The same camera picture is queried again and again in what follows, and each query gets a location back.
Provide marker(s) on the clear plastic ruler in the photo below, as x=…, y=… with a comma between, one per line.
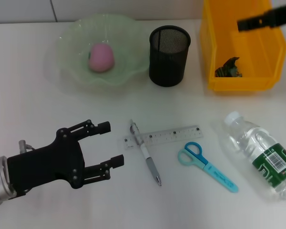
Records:
x=171, y=136

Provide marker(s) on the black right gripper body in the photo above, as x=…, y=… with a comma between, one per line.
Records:
x=282, y=14

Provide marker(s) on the pink peach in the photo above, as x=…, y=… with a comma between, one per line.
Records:
x=102, y=57

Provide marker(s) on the white grey ballpoint pen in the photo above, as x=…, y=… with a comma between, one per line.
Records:
x=147, y=158

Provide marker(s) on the clear water bottle green label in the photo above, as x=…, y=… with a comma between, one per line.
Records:
x=255, y=145

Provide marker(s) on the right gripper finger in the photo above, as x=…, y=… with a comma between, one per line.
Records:
x=251, y=23

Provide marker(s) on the black mesh pen holder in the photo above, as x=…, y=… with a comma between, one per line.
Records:
x=169, y=62

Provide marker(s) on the blue capped scissors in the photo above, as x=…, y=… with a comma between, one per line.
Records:
x=217, y=174

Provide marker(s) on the yellow plastic bin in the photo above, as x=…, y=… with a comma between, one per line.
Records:
x=243, y=83

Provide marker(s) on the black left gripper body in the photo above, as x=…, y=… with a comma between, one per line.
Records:
x=45, y=164

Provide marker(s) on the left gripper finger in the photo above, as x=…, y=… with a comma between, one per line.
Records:
x=116, y=161
x=103, y=127

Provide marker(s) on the green glass fruit plate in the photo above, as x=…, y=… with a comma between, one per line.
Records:
x=69, y=47

